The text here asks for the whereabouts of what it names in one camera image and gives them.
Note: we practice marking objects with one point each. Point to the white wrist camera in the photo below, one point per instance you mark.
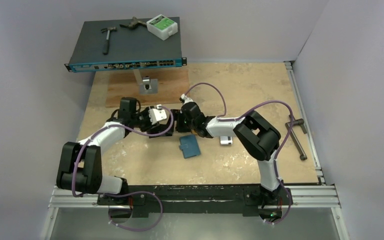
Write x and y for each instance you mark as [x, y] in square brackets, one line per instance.
[185, 99]
[157, 114]

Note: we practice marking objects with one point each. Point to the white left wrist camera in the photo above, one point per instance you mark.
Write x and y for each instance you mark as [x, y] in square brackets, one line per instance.
[157, 114]

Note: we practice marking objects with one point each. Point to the grey metal pipe handle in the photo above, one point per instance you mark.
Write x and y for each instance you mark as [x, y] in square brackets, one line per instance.
[301, 123]

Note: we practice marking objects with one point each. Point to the black handled hammer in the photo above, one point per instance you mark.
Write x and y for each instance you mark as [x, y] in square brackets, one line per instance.
[106, 45]

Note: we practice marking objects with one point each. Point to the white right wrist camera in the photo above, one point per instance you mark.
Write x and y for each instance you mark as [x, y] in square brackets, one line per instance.
[185, 99]

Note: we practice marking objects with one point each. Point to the brown wooden board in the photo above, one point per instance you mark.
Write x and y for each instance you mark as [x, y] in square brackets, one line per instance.
[172, 84]

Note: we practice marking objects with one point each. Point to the white green plastic box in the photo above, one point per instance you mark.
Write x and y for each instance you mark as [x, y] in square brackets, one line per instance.
[163, 27]

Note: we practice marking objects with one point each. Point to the dark metal clamp tool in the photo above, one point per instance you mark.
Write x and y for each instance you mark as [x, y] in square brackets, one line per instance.
[134, 23]

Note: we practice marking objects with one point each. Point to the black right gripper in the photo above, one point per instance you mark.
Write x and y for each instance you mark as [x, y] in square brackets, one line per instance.
[181, 122]

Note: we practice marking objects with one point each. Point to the blue network switch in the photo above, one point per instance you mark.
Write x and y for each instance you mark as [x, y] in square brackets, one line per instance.
[128, 49]

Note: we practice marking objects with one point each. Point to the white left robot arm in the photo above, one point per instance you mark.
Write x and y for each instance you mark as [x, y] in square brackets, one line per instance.
[80, 166]

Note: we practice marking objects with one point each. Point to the blue leather card holder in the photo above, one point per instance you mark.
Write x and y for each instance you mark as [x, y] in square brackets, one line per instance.
[189, 146]

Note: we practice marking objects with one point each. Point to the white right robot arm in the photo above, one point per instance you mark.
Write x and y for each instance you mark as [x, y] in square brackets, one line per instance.
[260, 138]

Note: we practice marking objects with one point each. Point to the grey metal stand bracket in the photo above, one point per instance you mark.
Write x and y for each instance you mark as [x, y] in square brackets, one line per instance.
[146, 85]

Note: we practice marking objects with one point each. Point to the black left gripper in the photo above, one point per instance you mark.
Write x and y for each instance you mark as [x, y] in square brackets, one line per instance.
[149, 124]

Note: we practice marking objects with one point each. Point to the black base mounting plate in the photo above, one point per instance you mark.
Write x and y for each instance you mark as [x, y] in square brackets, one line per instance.
[249, 200]

